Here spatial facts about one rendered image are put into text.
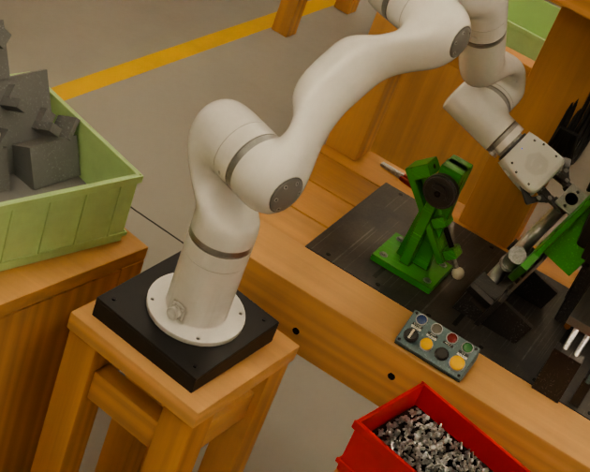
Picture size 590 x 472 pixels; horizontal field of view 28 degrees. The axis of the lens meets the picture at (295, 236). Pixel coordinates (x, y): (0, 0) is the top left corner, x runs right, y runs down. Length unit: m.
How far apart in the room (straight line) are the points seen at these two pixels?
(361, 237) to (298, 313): 0.29
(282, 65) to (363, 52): 3.38
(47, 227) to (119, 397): 0.37
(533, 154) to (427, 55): 0.51
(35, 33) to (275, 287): 2.78
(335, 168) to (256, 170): 0.96
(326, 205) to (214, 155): 0.77
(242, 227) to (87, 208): 0.46
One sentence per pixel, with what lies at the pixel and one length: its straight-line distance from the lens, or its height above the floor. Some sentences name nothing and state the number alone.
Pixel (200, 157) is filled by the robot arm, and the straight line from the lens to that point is 2.01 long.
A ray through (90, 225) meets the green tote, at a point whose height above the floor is 0.86.
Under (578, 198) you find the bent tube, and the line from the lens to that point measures 2.44.
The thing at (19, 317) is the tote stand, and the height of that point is 0.73.
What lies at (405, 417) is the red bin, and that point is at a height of 0.88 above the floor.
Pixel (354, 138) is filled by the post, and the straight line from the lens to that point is 2.90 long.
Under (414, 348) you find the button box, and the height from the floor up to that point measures 0.92.
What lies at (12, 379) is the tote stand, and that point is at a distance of 2.48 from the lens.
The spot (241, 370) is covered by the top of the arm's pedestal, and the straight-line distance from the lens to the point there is 2.20.
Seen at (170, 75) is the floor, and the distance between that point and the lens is 4.95.
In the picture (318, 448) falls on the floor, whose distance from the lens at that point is 3.40.
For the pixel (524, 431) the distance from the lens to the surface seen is 2.31.
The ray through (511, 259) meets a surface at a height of 1.08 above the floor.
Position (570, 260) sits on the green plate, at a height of 1.13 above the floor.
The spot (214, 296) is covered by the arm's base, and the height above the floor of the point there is 0.99.
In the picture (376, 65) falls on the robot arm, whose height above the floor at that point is 1.46.
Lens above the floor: 2.24
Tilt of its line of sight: 32 degrees down
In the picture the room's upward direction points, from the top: 22 degrees clockwise
